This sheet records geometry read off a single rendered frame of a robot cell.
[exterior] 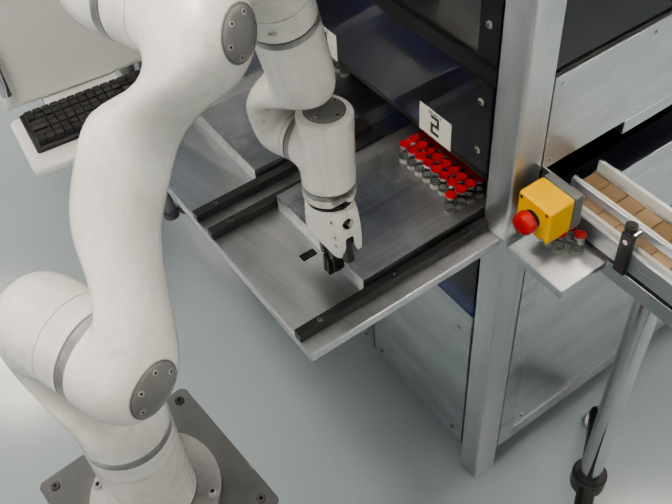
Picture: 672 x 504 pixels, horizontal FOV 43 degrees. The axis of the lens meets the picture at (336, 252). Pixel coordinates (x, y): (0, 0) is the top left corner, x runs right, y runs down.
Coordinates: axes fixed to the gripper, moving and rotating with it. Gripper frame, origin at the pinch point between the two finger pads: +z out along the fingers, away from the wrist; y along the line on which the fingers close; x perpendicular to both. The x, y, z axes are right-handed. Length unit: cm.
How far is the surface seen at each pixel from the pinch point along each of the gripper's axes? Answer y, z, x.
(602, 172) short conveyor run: -14.9, -4.3, -47.1
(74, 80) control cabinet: 90, 9, 10
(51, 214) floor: 146, 91, 18
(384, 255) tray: -1.5, 3.7, -9.6
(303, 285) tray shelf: 1.9, 4.4, 5.2
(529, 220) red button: -19.1, -9.6, -24.7
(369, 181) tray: 15.0, 3.3, -18.7
